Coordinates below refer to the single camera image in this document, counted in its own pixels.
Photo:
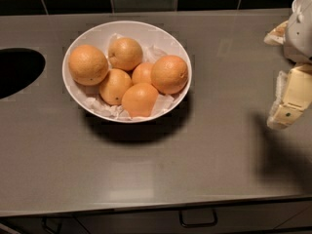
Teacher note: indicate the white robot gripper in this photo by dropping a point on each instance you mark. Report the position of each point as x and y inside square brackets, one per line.
[299, 36]

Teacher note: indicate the orange at bowl front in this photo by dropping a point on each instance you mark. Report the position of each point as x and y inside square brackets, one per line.
[140, 99]

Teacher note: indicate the white ceramic bowl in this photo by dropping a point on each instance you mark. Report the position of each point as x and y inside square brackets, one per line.
[98, 36]

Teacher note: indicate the orange at bowl back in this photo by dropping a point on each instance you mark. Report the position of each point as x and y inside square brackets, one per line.
[125, 53]

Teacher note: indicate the small orange in middle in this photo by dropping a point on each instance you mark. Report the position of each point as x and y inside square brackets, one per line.
[142, 73]

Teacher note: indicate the white tissue paper lining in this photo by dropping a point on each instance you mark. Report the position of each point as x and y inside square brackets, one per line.
[95, 104]

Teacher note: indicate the large orange far left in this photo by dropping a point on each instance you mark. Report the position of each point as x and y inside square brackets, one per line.
[87, 65]

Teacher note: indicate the dark sink basin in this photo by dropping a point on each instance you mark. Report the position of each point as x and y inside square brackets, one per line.
[19, 67]

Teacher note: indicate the black drawer handle centre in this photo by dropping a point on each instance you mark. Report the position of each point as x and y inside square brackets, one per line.
[197, 218]

